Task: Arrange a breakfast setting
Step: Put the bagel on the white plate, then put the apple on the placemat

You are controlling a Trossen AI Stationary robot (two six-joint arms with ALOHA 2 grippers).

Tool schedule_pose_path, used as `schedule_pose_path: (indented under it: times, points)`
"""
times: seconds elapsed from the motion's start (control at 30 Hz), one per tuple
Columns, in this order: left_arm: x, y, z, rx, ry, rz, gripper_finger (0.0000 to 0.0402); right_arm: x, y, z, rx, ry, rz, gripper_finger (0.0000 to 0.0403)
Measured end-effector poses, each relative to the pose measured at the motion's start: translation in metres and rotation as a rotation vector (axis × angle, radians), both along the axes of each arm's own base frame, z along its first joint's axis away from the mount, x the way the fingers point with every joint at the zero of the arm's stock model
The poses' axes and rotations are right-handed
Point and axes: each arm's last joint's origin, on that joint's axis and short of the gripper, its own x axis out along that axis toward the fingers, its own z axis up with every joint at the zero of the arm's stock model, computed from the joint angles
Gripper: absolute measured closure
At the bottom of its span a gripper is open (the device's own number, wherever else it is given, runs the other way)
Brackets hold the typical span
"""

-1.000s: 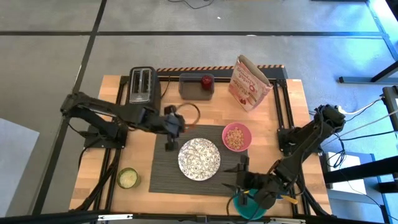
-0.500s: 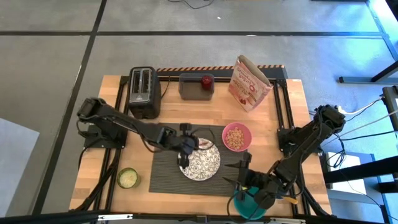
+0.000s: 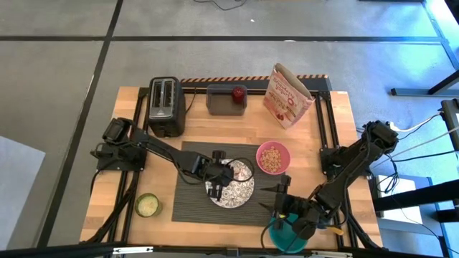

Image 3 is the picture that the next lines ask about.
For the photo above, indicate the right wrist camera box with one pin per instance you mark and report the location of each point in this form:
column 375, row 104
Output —
column 306, row 225

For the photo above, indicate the dark grey woven placemat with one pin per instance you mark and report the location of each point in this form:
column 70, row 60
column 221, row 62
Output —
column 190, row 200

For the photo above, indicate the black aluminium table frame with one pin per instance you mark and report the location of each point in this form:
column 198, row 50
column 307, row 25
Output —
column 142, row 96

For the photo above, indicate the pink cereal bag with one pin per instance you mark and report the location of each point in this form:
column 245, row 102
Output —
column 287, row 104

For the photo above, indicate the grey desk foot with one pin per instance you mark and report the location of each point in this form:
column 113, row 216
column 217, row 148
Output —
column 412, row 92

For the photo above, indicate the black furniture beam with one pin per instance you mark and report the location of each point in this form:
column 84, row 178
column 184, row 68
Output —
column 412, row 197

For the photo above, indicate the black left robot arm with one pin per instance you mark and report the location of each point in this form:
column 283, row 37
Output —
column 168, row 152

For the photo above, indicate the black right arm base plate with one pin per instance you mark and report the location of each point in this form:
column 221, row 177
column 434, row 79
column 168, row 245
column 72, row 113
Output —
column 328, row 157

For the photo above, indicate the red apple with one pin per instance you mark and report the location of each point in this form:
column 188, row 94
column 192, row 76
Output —
column 239, row 95

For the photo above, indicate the white patterned plate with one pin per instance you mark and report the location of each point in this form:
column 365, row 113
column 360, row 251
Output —
column 235, row 195

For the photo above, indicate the green drinking glass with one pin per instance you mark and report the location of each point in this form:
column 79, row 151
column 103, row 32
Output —
column 148, row 205

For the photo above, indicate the toasted cereal rings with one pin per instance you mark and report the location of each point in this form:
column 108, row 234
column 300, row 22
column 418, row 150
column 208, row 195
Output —
column 270, row 159

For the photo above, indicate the teal bowl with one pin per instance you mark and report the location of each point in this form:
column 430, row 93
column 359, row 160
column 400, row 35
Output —
column 283, row 236

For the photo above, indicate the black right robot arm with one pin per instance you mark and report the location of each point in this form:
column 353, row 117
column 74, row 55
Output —
column 358, row 157

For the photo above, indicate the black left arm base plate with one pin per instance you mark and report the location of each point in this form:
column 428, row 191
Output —
column 107, row 163

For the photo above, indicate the pink bowl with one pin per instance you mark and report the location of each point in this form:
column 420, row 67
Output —
column 285, row 150

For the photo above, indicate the orange-black hazard striped bar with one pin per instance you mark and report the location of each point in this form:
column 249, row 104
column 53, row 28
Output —
column 222, row 79

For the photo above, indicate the grey plastic container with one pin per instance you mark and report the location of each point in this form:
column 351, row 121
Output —
column 222, row 105

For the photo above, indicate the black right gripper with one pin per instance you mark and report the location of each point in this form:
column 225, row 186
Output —
column 297, row 206

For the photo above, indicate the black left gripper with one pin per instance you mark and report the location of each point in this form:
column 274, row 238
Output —
column 217, row 172

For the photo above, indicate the white box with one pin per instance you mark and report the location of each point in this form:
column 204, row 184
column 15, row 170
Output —
column 401, row 216

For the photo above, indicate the black two-slot toaster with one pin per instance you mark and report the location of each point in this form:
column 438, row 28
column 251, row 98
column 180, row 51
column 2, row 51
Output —
column 166, row 107

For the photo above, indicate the silver frame bracket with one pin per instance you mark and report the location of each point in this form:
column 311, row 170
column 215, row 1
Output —
column 132, row 250
column 331, row 254

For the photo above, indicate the black overhead gantry beam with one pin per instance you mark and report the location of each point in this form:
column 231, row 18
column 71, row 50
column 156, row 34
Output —
column 54, row 251

